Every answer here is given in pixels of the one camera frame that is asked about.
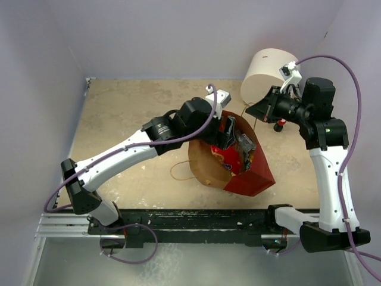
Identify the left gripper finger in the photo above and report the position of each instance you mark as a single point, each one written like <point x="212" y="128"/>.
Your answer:
<point x="224" y="140"/>
<point x="228" y="127"/>

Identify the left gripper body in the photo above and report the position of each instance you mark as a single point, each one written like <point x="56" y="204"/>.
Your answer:
<point x="211" y="133"/>

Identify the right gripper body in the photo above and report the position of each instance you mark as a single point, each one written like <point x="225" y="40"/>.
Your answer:
<point x="286" y="108"/>

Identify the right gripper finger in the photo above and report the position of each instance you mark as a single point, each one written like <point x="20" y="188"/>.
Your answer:
<point x="259" y="110"/>
<point x="272" y="94"/>

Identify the large red snack bag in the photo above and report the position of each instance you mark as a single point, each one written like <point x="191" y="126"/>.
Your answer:
<point x="233" y="158"/>

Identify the red paper bag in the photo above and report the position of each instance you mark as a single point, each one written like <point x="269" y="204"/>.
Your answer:
<point x="210" y="172"/>

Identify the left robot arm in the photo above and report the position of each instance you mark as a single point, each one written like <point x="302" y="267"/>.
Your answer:
<point x="196" y="119"/>

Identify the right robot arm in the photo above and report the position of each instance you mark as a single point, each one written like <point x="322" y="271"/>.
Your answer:
<point x="326" y="139"/>

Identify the silver candy packet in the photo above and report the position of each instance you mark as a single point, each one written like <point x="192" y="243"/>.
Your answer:
<point x="246" y="144"/>

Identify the red capped small bottle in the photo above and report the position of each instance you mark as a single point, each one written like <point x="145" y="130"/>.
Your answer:
<point x="278" y="126"/>

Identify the cream cylindrical container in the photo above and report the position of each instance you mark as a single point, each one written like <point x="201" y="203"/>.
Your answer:
<point x="263" y="73"/>

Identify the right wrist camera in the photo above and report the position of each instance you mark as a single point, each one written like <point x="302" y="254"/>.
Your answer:
<point x="290" y="74"/>

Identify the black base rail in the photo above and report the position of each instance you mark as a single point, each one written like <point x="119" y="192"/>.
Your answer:
<point x="250" y="227"/>

